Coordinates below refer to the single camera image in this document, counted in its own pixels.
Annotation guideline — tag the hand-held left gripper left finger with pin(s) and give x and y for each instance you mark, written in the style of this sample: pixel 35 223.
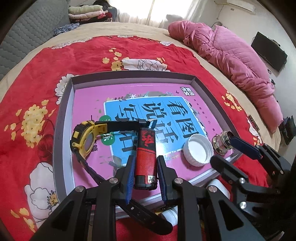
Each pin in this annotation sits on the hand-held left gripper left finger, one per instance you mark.
pixel 130 178

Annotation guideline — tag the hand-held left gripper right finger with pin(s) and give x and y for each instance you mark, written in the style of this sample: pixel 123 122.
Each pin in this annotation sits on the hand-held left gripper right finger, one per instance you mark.
pixel 161 180

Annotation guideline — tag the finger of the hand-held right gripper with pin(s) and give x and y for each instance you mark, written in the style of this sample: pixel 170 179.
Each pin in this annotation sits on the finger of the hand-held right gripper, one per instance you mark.
pixel 229 168
pixel 245 144

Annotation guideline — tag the red black lighter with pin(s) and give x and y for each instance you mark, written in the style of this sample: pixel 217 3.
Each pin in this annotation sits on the red black lighter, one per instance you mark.
pixel 145 157

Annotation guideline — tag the white bottle cap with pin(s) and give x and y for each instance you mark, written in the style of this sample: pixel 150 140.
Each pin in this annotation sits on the white bottle cap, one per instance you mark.
pixel 197 150

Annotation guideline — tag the yellow black wrist watch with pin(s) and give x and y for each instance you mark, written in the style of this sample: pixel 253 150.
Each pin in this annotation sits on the yellow black wrist watch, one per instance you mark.
pixel 82 141

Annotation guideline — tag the grey cardboard box pink bottom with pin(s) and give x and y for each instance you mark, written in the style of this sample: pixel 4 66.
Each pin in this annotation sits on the grey cardboard box pink bottom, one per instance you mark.
pixel 87 111

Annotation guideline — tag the dark bag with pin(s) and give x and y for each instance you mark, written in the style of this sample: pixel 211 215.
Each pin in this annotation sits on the dark bag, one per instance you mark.
pixel 288 129

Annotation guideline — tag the black flat television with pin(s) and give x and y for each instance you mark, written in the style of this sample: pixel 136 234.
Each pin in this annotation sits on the black flat television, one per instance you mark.
pixel 269 52

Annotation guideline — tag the pink quilted duvet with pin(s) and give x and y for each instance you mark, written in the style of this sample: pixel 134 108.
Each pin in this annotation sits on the pink quilted duvet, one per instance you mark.
pixel 219 46

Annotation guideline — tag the red floral blanket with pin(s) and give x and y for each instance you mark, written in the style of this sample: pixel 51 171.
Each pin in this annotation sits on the red floral blanket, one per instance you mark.
pixel 34 81

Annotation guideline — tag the white air conditioner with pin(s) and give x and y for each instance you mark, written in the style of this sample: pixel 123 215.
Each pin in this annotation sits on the white air conditioner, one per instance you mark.
pixel 242 5

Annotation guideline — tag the pale cushion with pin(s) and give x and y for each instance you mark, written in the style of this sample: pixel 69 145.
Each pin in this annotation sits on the pale cushion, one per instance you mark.
pixel 173 18

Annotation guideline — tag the beige bed sheet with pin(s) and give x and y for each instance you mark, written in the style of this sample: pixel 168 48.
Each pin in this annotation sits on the beige bed sheet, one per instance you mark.
pixel 138 27

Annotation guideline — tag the white window curtain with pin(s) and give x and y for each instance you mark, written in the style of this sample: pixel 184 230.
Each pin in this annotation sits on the white window curtain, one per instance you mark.
pixel 161 9

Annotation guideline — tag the blue patterned cloth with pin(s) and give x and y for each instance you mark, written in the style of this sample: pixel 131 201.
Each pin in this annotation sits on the blue patterned cloth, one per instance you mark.
pixel 67 29

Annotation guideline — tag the stack of folded clothes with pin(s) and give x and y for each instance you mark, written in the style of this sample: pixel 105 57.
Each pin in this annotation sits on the stack of folded clothes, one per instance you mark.
pixel 85 11

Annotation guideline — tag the grey quilted sofa back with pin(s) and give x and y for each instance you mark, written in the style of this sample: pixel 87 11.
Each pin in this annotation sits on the grey quilted sofa back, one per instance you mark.
pixel 30 25

